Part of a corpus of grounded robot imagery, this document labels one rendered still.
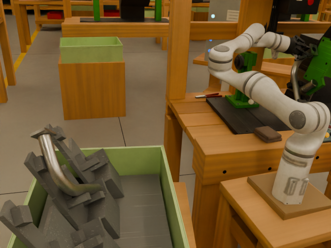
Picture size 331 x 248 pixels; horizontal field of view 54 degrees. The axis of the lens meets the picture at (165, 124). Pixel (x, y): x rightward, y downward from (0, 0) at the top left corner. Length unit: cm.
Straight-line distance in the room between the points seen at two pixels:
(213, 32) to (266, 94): 83
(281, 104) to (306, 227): 38
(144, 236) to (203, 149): 46
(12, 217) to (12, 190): 200
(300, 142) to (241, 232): 37
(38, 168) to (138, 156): 46
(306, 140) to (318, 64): 68
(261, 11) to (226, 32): 21
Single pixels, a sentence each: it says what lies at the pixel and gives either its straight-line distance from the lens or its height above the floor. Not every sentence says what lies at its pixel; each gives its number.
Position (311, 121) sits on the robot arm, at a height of 117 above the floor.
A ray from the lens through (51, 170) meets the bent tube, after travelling 80.
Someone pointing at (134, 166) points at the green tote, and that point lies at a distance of 120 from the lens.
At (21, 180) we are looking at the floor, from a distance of 277.
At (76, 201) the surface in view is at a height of 100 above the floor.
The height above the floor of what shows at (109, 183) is 91.
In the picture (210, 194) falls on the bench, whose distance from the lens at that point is 139.
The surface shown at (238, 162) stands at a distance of 134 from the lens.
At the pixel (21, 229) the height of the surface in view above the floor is 109.
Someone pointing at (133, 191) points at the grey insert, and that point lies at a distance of 114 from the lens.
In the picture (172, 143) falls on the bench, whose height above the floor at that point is 60.
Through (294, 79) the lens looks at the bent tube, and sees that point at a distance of 174.
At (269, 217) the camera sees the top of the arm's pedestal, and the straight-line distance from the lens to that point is 111.
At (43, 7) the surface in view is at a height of 23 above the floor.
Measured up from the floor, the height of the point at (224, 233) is 66.
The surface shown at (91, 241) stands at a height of 96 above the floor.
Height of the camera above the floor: 155
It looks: 27 degrees down
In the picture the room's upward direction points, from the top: 3 degrees clockwise
